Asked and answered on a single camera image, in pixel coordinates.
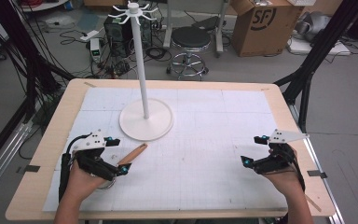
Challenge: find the white power strip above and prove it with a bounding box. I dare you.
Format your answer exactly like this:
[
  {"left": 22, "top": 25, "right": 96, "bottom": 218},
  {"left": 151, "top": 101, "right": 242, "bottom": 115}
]
[{"left": 79, "top": 29, "right": 101, "bottom": 43}]

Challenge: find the person's right hand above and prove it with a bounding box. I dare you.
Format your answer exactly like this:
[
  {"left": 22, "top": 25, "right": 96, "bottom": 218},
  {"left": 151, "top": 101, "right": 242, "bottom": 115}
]
[{"left": 261, "top": 146, "right": 306, "bottom": 201}]

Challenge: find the coiled black cable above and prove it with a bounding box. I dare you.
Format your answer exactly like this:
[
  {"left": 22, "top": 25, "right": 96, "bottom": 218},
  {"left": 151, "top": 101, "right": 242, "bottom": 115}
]
[{"left": 145, "top": 46, "right": 172, "bottom": 63}]

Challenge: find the aluminium rail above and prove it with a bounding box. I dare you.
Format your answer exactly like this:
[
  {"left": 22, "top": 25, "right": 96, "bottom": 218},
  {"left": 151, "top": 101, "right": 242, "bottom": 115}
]
[
  {"left": 288, "top": 104, "right": 347, "bottom": 224},
  {"left": 0, "top": 120, "right": 34, "bottom": 205}
]

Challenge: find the person's left hand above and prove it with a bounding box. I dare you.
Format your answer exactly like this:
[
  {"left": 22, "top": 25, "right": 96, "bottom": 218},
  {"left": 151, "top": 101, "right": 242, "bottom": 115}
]
[{"left": 62, "top": 160, "right": 117, "bottom": 203}]

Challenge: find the brown tape strip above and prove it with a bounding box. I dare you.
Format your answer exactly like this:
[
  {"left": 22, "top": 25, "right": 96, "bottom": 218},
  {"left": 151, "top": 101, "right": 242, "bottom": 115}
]
[{"left": 304, "top": 193, "right": 323, "bottom": 214}]

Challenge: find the wooden stick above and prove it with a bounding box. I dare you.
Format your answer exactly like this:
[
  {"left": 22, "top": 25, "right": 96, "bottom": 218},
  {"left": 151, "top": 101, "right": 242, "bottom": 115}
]
[{"left": 97, "top": 142, "right": 148, "bottom": 190}]

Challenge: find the white grid mat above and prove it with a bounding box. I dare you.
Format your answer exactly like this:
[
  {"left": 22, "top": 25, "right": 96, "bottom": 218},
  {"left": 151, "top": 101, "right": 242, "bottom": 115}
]
[{"left": 42, "top": 86, "right": 289, "bottom": 213}]

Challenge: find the white hanging rack stand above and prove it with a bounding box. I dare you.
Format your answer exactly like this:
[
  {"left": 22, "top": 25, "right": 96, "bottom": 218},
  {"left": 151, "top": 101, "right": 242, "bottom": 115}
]
[{"left": 107, "top": 0, "right": 174, "bottom": 142}]

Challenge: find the white flat board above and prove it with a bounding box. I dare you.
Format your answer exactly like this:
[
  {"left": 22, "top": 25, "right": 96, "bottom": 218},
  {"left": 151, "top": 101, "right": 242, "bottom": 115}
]
[{"left": 286, "top": 36, "right": 352, "bottom": 57}]

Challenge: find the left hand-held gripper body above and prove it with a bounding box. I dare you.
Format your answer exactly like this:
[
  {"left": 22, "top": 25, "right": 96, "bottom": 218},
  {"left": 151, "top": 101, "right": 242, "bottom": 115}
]
[{"left": 72, "top": 129, "right": 119, "bottom": 182}]

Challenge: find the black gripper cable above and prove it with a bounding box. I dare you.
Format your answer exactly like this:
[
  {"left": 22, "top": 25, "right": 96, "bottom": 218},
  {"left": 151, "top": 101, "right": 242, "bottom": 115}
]
[
  {"left": 287, "top": 148, "right": 307, "bottom": 192},
  {"left": 58, "top": 133, "right": 91, "bottom": 202}
]

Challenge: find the white device with green display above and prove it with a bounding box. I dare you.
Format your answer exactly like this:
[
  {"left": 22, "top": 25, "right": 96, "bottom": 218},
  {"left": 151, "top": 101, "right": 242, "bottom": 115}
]
[{"left": 89, "top": 37, "right": 103, "bottom": 63}]

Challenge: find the black tape strip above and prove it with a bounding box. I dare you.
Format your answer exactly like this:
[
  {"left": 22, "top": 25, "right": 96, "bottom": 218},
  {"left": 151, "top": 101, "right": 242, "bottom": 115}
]
[
  {"left": 15, "top": 164, "right": 41, "bottom": 175},
  {"left": 306, "top": 169, "right": 328, "bottom": 179}
]

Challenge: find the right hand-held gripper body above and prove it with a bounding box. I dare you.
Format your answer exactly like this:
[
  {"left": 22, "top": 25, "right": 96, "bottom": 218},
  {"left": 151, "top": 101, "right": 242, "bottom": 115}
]
[{"left": 251, "top": 129, "right": 310, "bottom": 175}]

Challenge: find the black computer tower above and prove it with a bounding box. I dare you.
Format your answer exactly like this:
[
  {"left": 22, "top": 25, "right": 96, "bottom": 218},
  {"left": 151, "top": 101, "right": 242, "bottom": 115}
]
[{"left": 103, "top": 12, "right": 154, "bottom": 59}]

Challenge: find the grey bag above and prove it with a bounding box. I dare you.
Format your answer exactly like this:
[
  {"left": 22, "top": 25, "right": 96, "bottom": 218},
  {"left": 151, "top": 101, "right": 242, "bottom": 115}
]
[{"left": 294, "top": 11, "right": 333, "bottom": 42}]

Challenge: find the brown cardboard box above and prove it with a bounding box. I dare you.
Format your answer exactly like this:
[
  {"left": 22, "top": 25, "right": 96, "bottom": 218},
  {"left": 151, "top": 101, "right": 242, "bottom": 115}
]
[{"left": 230, "top": 0, "right": 306, "bottom": 58}]

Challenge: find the black round stool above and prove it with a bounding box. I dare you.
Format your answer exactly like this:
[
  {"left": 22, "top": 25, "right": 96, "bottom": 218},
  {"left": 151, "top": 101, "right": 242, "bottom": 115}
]
[{"left": 166, "top": 25, "right": 213, "bottom": 82}]

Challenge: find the black metal frame stand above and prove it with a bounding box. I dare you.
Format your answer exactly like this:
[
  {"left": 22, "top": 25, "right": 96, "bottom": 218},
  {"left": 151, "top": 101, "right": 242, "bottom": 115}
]
[
  {"left": 273, "top": 0, "right": 358, "bottom": 133},
  {"left": 0, "top": 0, "right": 76, "bottom": 123}
]

